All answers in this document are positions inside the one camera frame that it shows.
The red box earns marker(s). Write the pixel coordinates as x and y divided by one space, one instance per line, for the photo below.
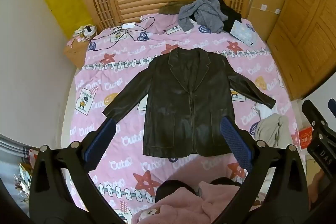
305 138

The black garment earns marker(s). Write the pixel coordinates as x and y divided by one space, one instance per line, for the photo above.
232 16

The pink printed bed sheet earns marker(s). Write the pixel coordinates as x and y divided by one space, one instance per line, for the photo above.
118 106

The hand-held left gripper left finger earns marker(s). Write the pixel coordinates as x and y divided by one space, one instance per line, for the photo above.
101 140

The white power adapter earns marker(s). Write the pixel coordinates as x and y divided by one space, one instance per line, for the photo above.
128 26

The grey knit sweater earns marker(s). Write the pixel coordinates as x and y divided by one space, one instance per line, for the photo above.
207 14

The white cloth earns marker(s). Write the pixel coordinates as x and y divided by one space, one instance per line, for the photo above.
265 109

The wooden nightstand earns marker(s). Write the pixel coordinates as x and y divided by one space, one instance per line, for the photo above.
77 54

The shiny foil bag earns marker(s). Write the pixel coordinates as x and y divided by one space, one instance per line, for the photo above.
23 182

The brown fur garment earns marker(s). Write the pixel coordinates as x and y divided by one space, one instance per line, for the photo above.
170 8

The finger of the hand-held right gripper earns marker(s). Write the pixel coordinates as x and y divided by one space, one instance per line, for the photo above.
332 106
313 115

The beige pants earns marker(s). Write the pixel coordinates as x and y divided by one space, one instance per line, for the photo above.
273 129

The wooden wardrobe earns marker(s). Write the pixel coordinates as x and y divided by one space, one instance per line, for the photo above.
302 29

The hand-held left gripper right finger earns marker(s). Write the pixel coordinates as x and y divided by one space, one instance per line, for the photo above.
236 142

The white wall switch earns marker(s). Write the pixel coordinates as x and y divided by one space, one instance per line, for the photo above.
277 11
264 7

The dark brown leather jacket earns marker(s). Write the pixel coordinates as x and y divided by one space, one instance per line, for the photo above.
183 98

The black cloth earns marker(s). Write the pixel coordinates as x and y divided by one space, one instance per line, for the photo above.
170 187

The pink fleece garment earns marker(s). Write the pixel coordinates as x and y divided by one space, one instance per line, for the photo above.
183 205

